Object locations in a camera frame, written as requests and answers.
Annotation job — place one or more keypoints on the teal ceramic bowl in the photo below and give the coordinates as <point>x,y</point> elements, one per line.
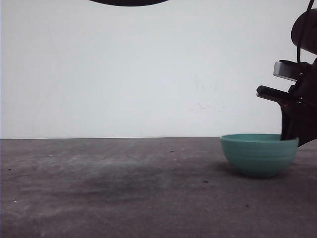
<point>259,155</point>

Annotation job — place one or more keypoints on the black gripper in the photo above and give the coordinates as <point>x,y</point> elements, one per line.
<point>299,102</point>

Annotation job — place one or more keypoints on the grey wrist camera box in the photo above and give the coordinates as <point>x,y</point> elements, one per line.
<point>290,70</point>

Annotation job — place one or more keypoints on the black frying pan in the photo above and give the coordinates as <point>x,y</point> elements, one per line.
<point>129,3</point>

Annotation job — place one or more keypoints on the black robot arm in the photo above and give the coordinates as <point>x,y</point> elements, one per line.
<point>304,36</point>

